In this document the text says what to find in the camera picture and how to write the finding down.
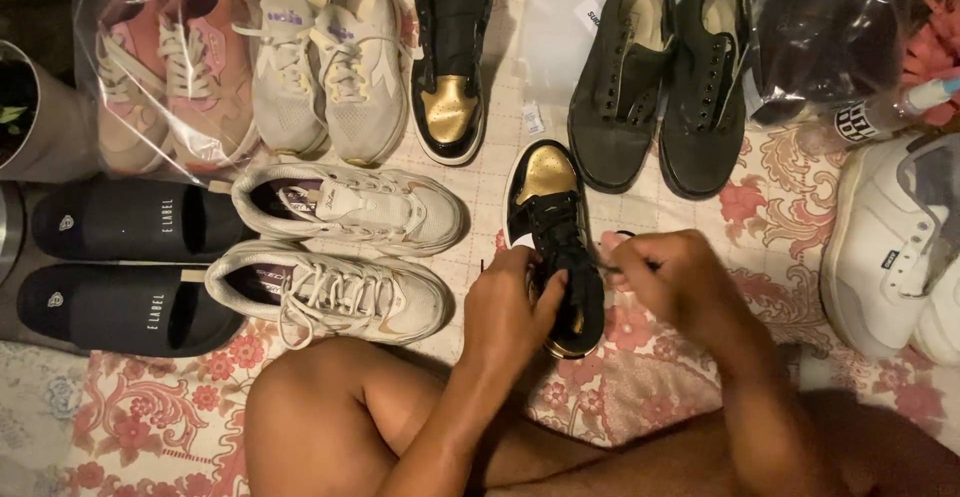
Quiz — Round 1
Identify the person's left hand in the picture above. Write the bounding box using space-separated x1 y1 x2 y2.
462 245 570 368

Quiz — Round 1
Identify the person's right hand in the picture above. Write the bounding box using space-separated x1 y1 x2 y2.
603 230 741 345

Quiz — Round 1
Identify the black gold laced sneaker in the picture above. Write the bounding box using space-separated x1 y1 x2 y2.
502 139 607 360

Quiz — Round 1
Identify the dark suede shoe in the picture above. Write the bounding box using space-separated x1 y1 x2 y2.
567 0 681 195
657 0 754 200

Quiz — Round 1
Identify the pink floral bedsheet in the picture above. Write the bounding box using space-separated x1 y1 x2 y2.
0 0 960 497

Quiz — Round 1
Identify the empty clear bag white label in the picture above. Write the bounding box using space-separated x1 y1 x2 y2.
516 0 760 111

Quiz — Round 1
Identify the white chunky sneaker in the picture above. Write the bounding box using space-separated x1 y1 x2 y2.
204 240 456 352
231 163 467 258

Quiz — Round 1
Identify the white leather high-top sneaker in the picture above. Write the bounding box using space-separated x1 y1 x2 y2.
819 133 960 360
910 255 960 368

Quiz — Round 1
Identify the black gold unlaced sneaker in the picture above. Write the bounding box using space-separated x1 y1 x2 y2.
410 0 495 167

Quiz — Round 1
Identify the clear spray bottle black label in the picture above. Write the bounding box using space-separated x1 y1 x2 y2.
797 77 960 154

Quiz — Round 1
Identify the clear bag with black shoe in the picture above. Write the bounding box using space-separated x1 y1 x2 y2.
746 0 912 134

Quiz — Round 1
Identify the white mesh sneaker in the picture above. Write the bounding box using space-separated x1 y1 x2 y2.
309 0 415 168
234 0 332 157

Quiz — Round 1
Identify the person's right leg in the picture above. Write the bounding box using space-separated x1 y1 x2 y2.
480 388 960 497

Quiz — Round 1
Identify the person's leg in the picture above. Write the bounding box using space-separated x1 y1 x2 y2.
480 388 960 497
243 335 609 497

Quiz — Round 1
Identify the person's left leg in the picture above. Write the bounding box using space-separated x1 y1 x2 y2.
243 335 609 497

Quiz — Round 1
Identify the pink artificial flower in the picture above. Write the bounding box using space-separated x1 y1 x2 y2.
898 0 960 129

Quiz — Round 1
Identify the clear plastic bag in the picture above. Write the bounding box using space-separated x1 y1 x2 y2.
72 0 285 185

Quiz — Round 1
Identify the pink sneaker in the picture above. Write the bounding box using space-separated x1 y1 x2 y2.
95 0 178 176
156 0 261 173

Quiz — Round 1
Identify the black slide sandal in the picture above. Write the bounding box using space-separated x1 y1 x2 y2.
31 177 257 264
16 263 248 359

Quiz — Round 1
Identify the grey plant pot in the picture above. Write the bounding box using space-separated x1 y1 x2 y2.
0 39 100 183

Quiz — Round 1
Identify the metal container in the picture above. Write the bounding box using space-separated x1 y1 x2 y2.
0 182 26 288

